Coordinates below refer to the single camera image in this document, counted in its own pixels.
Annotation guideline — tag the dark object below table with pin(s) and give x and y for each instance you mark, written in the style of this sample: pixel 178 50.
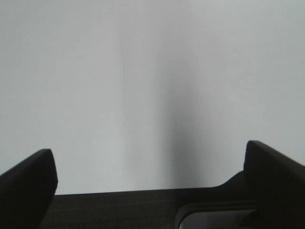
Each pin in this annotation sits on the dark object below table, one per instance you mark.
pixel 214 215

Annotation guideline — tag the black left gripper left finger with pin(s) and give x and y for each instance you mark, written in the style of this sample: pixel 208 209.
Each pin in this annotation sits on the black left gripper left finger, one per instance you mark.
pixel 27 190

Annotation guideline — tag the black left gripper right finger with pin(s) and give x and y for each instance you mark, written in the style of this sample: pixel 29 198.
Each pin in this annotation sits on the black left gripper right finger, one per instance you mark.
pixel 277 183

